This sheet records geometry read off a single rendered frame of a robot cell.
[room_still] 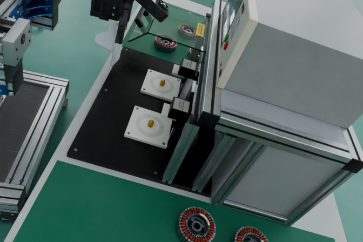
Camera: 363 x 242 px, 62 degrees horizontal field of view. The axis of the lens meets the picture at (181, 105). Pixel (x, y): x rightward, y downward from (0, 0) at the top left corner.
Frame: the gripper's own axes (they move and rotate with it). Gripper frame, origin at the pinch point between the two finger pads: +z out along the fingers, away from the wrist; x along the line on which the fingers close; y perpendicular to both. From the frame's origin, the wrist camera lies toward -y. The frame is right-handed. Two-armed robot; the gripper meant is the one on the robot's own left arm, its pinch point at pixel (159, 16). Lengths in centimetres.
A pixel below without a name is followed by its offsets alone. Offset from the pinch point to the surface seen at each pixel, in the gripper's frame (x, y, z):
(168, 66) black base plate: 20.7, -7.4, 15.7
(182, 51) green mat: 0.4, -9.6, 18.6
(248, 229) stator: 86, -46, 33
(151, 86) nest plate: 39.4, -5.3, 13.6
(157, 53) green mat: 10.7, 0.4, 14.1
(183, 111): 62, -25, 7
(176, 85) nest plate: 32.8, -13.8, 17.4
